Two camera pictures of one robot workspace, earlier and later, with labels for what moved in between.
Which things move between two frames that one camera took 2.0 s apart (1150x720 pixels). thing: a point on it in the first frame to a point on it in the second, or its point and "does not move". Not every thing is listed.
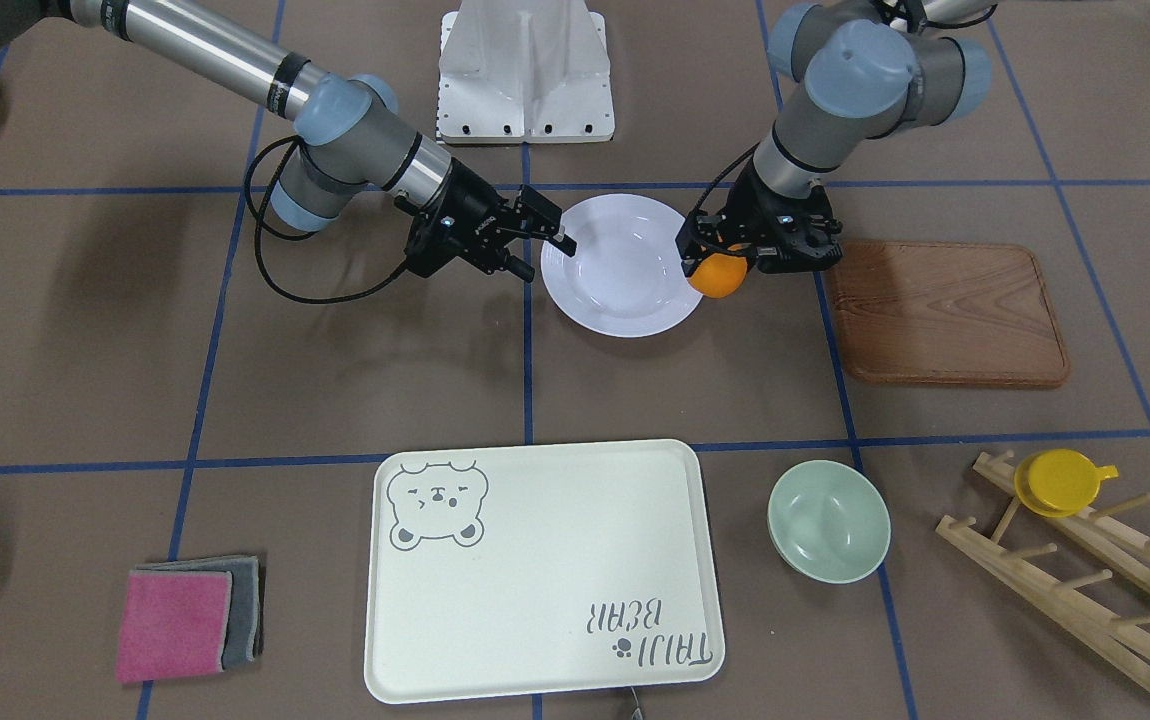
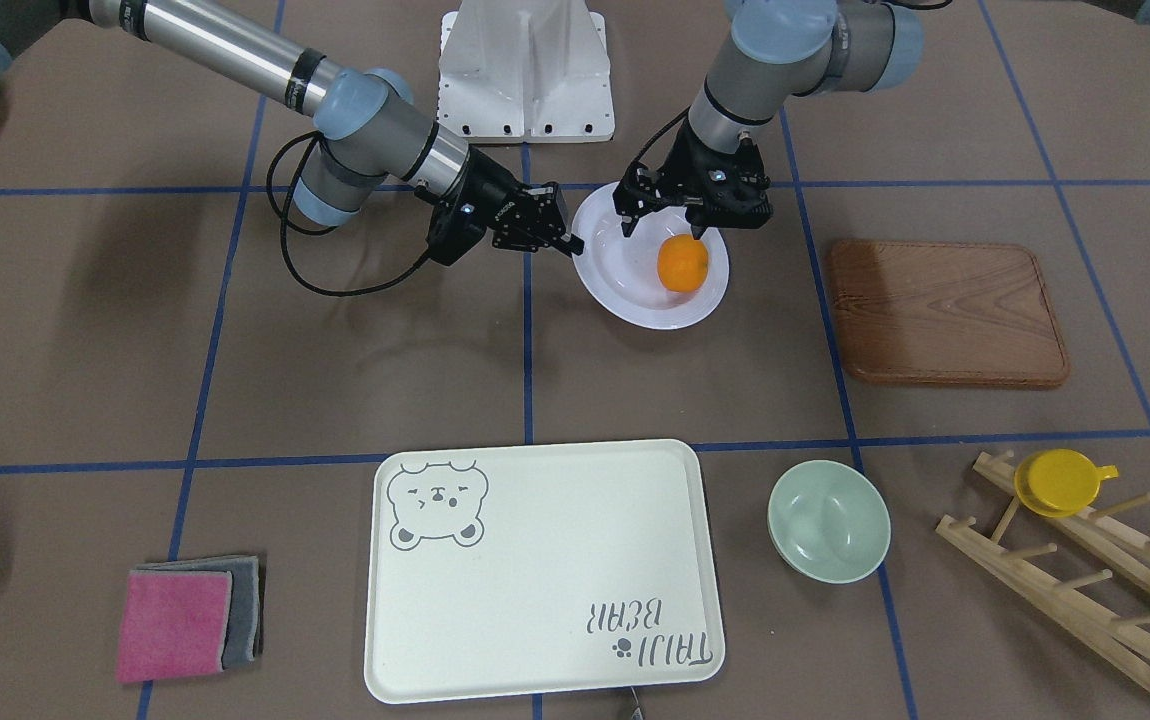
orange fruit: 720,275 to 682,263
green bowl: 830,521 does not move
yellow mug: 1059,482 does not move
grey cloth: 245,626 does not move
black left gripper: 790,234 to 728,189
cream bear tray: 532,571 does not move
